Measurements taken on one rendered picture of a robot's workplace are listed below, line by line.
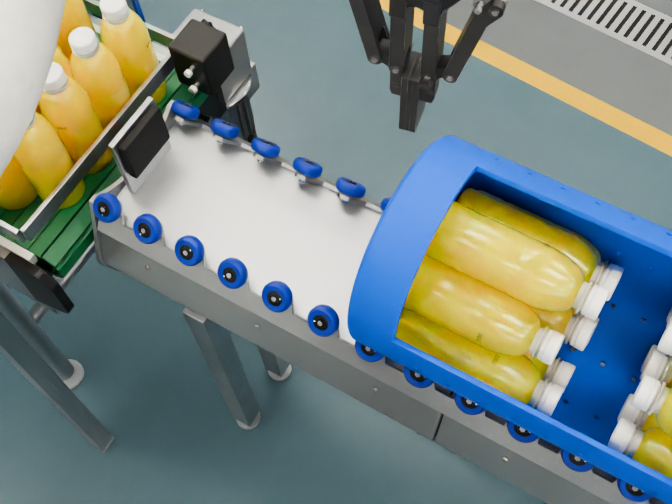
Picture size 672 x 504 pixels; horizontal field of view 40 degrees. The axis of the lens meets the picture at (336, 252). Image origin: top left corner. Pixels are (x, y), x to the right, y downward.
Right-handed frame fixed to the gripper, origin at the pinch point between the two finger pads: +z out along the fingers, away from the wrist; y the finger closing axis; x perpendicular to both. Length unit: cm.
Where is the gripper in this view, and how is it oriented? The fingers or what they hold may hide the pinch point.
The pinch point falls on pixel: (413, 93)
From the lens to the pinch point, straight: 79.3
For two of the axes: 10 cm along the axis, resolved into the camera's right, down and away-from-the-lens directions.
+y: 9.4, 2.7, -1.8
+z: 0.3, 4.7, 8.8
